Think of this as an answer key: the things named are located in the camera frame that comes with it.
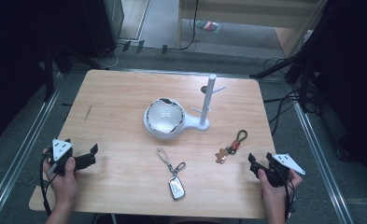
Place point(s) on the person's right hand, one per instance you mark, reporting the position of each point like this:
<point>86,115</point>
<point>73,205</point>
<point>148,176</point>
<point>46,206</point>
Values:
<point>274,193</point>

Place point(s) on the white key holder with bowl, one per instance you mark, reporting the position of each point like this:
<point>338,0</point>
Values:
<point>165,119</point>

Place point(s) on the black metal stand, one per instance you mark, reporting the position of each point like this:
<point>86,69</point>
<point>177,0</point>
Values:
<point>296,68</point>
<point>49,74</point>

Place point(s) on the black cabinet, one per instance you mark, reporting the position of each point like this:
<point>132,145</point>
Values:
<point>105,25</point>

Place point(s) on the person's left hand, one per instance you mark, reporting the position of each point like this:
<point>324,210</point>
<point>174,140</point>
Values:
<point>64,185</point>

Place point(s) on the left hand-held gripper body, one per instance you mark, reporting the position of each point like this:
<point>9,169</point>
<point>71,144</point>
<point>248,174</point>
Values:
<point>60,151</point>

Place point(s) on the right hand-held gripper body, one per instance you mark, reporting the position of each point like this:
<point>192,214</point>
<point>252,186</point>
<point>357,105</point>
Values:
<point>279,172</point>

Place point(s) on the light wooden bench frame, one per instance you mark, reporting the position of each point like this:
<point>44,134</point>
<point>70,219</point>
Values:
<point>249,14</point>

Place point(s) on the metal floor rail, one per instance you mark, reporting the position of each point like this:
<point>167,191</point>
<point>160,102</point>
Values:
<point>22,146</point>
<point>321,161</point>

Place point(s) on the black plug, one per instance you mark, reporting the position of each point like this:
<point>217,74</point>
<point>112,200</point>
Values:
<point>164,49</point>
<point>126,45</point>

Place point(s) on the colourful packet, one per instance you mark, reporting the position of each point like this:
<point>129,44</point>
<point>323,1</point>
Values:
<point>208,26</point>

